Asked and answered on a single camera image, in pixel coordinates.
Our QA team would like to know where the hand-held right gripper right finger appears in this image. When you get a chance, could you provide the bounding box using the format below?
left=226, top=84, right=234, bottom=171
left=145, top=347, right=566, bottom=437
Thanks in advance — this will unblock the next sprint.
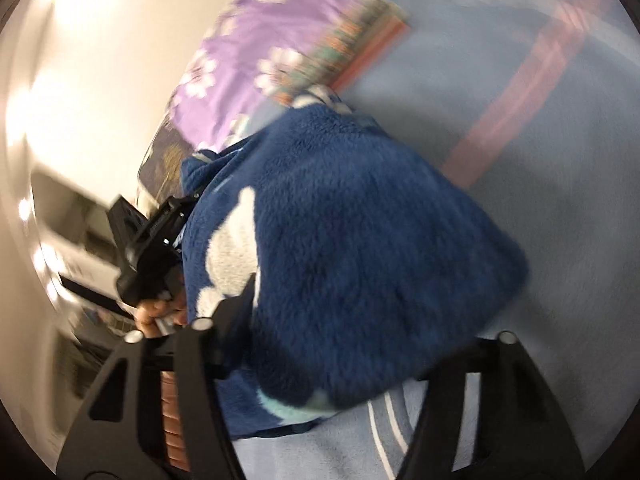
left=400, top=330, right=586, bottom=480

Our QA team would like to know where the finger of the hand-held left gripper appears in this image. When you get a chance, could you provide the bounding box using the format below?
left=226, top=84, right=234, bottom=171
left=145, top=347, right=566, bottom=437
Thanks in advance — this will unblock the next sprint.
left=165, top=195, right=201, bottom=216

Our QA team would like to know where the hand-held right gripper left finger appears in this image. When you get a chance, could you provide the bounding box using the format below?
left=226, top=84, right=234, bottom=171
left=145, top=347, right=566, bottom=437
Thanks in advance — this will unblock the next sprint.
left=55, top=275, right=261, bottom=480

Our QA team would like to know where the blue fleece star blanket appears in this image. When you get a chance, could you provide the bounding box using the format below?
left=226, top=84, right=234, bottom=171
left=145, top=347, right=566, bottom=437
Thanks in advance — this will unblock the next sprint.
left=177, top=87, right=531, bottom=441

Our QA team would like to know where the person's left hand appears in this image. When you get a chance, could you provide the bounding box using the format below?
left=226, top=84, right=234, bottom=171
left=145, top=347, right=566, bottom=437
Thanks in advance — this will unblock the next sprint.
left=134, top=297, right=188, bottom=338

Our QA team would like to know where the dark gold-tree print cushion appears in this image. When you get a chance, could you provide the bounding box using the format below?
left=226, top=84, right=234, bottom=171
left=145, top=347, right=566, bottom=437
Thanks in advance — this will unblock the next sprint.
left=137, top=125, right=201, bottom=201

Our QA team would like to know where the purple floral pillow cover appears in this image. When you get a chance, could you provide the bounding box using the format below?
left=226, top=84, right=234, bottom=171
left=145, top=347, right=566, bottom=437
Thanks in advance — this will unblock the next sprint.
left=172, top=0, right=401, bottom=153

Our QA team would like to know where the blue striped bed sheet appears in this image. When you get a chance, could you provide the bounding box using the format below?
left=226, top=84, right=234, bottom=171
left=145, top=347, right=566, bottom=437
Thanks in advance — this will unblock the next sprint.
left=235, top=0, right=640, bottom=480

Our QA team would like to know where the teal floral folded cloth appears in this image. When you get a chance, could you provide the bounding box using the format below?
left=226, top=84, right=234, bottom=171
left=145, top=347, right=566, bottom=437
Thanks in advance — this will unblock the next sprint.
left=272, top=0, right=401, bottom=101

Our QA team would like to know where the salmon pink folded cloth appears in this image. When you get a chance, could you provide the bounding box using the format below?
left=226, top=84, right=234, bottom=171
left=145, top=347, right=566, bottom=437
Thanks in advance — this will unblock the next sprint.
left=330, top=20, right=411, bottom=93

